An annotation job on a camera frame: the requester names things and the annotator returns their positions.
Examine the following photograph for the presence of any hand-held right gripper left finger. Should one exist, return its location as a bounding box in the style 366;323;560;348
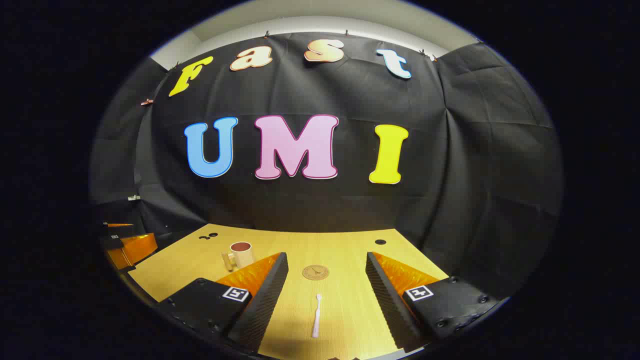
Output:
159;251;290;353

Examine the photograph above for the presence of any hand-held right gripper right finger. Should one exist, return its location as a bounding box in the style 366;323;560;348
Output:
365;251;500;353

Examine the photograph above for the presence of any beige cup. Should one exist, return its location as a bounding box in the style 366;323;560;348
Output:
221;241;256;272

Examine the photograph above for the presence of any round cork coaster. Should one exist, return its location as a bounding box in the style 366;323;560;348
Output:
302;264;330;281

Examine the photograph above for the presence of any white toothbrush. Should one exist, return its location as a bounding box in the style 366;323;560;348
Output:
312;293;323;339

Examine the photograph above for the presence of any wooden desktop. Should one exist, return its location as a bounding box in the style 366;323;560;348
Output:
127;223;449;360

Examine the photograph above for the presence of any black backdrop cloth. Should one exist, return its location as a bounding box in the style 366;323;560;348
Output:
90;32;565;301

